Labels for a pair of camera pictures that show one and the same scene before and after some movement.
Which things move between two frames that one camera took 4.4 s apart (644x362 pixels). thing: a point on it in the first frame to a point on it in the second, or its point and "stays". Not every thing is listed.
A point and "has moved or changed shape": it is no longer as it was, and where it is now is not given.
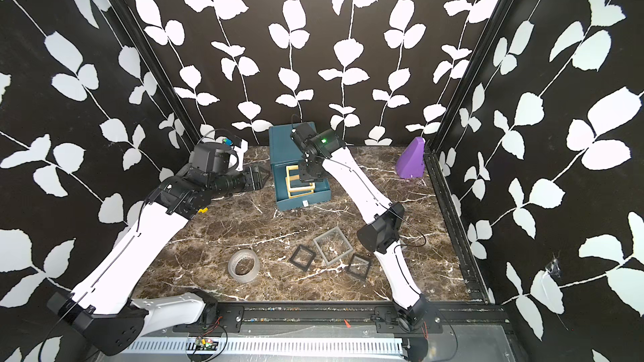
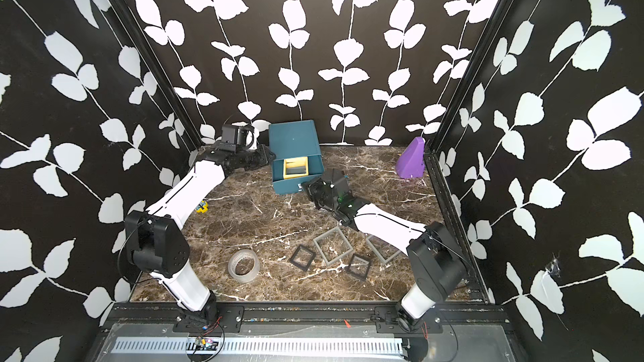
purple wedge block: (411, 161) stays
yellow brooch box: (299, 191) to (295, 167)
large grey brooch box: (333, 245) stays
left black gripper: (253, 178) to (266, 157)
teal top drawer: (322, 192) has moved or changed shape
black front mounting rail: (233, 318) stays
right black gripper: (303, 175) to (312, 188)
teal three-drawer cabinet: (283, 151) stays
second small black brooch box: (359, 266) stays
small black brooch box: (302, 257) stays
